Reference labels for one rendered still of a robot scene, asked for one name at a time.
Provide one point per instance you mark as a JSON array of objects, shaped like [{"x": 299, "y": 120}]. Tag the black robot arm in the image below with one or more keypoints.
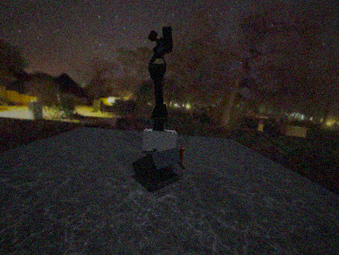
[{"x": 156, "y": 72}]

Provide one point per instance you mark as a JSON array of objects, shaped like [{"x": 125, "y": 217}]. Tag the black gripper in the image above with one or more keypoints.
[{"x": 153, "y": 37}]

